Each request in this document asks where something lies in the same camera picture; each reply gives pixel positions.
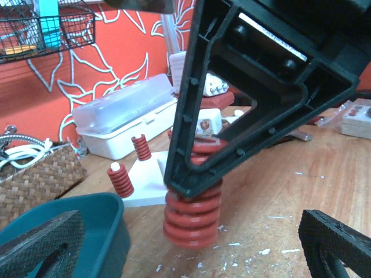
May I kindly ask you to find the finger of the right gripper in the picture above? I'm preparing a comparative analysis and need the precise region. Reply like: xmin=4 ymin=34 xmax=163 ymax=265
xmin=164 ymin=1 xmax=359 ymax=197

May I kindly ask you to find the white clear lidded toolbox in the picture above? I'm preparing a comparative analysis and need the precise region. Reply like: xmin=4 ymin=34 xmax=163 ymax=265
xmin=71 ymin=74 xmax=177 ymax=160

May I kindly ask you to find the woven brown basket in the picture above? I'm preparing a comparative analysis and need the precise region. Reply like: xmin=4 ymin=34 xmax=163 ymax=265
xmin=1 ymin=144 xmax=88 ymax=229

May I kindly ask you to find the white four-peg base plate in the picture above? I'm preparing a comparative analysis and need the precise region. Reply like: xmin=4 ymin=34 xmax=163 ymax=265
xmin=122 ymin=151 xmax=168 ymax=208

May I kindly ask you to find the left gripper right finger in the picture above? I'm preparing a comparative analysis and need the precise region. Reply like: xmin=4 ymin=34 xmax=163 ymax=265
xmin=298 ymin=210 xmax=370 ymax=277

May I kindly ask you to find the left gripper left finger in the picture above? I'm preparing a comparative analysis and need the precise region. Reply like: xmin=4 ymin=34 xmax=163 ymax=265
xmin=1 ymin=210 xmax=85 ymax=277

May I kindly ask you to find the black wire wall basket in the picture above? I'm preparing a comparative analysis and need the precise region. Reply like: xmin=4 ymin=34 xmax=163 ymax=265
xmin=1 ymin=1 xmax=95 ymax=64

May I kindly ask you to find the small bag with washer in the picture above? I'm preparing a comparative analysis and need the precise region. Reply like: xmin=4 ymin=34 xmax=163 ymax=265
xmin=315 ymin=98 xmax=370 ymax=140

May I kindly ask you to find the teal plastic tray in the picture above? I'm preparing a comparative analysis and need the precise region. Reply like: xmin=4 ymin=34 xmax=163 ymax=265
xmin=1 ymin=193 xmax=130 ymax=277

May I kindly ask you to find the white bench power supply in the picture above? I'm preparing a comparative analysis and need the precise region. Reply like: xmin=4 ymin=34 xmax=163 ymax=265
xmin=168 ymin=50 xmax=230 ymax=97

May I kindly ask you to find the red mat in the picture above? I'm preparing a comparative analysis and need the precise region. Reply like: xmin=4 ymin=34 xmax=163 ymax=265
xmin=201 ymin=92 xmax=235 ymax=110

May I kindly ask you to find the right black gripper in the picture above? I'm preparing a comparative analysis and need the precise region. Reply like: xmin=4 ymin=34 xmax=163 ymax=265
xmin=225 ymin=1 xmax=370 ymax=84

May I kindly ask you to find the metal L-shaped bracket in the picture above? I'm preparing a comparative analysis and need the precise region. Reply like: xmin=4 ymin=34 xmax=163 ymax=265
xmin=288 ymin=129 xmax=313 ymax=142

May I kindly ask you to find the white coiled cable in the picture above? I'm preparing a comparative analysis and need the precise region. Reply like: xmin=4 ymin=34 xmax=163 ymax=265
xmin=0 ymin=138 xmax=56 ymax=170

